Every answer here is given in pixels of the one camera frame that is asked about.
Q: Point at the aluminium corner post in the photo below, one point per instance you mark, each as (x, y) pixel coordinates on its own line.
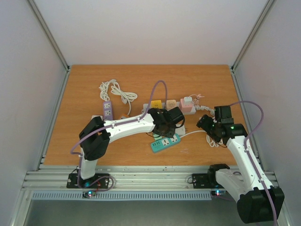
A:
(255, 29)
(36, 11)

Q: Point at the aluminium rail frame front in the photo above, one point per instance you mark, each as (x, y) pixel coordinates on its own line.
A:
(126, 178)

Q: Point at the orange power strip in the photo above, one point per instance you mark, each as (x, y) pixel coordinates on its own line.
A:
(123, 116)

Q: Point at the small circuit board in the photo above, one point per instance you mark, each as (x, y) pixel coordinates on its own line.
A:
(89, 194)
(218, 192)

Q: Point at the yellow cube socket adapter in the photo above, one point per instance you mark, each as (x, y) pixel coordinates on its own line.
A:
(156, 104)

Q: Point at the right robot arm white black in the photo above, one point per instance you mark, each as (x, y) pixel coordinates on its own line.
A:
(256, 198)

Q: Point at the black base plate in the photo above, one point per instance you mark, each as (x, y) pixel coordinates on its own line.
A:
(97, 181)
(203, 181)

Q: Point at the left aluminium corner post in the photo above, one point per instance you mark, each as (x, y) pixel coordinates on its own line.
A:
(36, 11)

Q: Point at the right aluminium corner post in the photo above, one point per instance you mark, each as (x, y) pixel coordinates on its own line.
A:
(255, 29)

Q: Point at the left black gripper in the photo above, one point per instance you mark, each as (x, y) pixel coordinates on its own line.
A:
(171, 133)

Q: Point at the white rounded plug adapter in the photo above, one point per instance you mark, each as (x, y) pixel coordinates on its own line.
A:
(181, 131)

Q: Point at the grey slotted cable duct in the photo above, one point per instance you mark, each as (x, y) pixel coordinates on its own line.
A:
(125, 196)

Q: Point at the beige cube socket adapter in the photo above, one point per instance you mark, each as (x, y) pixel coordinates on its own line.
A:
(170, 104)

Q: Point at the left small circuit board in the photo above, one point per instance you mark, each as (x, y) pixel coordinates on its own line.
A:
(89, 194)

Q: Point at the white usb charger with cable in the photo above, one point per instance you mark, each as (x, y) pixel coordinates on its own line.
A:
(195, 99)

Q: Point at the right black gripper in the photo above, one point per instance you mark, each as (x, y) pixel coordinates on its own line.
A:
(209, 125)

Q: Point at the right small circuit board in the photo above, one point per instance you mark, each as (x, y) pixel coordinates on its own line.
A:
(218, 192)

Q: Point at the green plug adapter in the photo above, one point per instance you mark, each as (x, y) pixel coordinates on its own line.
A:
(156, 136)

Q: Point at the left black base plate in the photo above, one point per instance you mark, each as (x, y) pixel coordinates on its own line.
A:
(97, 181)

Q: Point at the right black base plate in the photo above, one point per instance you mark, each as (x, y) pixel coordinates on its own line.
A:
(203, 181)

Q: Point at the pink cube socket adapter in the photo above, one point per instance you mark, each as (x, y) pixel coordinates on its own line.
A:
(187, 107)

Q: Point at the white cube adapter left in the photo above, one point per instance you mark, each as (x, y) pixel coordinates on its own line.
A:
(94, 116)

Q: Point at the purple power strip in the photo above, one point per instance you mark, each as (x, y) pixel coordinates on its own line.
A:
(107, 111)

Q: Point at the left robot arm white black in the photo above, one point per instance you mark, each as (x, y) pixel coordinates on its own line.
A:
(98, 134)

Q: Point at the teal power strip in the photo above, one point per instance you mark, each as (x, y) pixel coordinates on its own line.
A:
(164, 143)

